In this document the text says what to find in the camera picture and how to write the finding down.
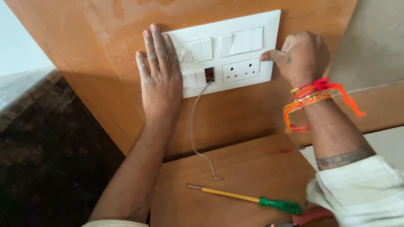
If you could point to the person's right hand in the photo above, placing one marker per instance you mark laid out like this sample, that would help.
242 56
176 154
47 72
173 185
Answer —
303 60

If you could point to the person's left hand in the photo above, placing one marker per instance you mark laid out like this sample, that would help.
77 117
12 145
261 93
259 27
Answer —
161 85

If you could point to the white electrical switch board plate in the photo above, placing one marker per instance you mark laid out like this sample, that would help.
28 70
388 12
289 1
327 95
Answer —
240 22

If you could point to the orange red wrist threads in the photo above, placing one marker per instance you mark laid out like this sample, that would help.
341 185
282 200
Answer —
318 85

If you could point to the brown wooden cabinet panel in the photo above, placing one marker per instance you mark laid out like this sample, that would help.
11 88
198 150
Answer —
104 63

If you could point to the small red object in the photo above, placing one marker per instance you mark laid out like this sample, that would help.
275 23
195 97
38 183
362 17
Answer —
285 150

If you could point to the white shirt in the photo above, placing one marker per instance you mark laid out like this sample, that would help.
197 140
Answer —
363 192

